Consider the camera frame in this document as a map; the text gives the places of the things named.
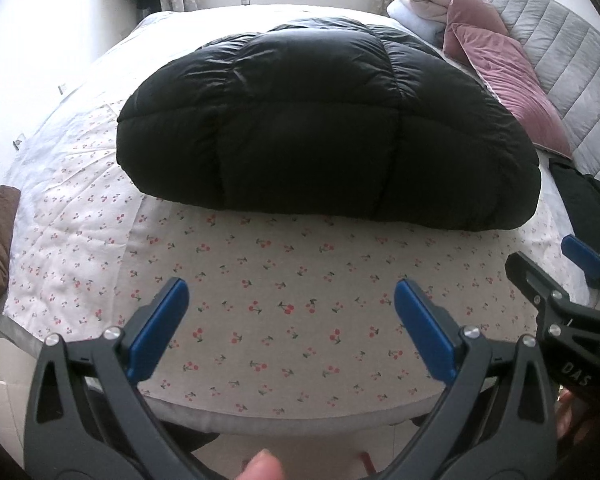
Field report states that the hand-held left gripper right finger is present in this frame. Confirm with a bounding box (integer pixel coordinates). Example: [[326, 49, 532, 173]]
[[394, 279, 560, 480]]

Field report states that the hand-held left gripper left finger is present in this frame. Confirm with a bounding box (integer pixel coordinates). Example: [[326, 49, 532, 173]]
[[22, 277, 216, 480]]

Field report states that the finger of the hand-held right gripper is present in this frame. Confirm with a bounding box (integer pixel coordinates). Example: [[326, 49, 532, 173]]
[[561, 234, 600, 311], [505, 251, 572, 313]]

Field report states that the black puffer jacket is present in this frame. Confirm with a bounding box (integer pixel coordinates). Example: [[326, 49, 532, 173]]
[[116, 16, 541, 233]]

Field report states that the person's right hand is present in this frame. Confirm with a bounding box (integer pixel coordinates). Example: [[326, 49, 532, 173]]
[[557, 389, 600, 448]]

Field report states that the person's left hand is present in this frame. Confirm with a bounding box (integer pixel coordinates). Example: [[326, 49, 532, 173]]
[[240, 449, 289, 480]]

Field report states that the black garment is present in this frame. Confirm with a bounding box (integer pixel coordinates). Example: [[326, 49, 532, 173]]
[[549, 157, 600, 261]]

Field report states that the bed with cherry print sheet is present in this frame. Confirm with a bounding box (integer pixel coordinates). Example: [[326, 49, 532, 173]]
[[0, 4, 600, 426]]

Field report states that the large pink velvet pillow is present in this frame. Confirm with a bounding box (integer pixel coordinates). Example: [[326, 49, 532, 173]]
[[442, 22, 574, 159]]

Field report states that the grey quilted headboard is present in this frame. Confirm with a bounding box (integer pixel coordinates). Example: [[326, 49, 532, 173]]
[[470, 0, 600, 196]]

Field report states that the small pink velvet pillow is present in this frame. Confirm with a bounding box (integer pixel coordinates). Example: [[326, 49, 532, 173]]
[[425, 0, 509, 36]]

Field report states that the white folded blanket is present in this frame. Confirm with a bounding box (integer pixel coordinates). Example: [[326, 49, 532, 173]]
[[386, 0, 453, 43]]

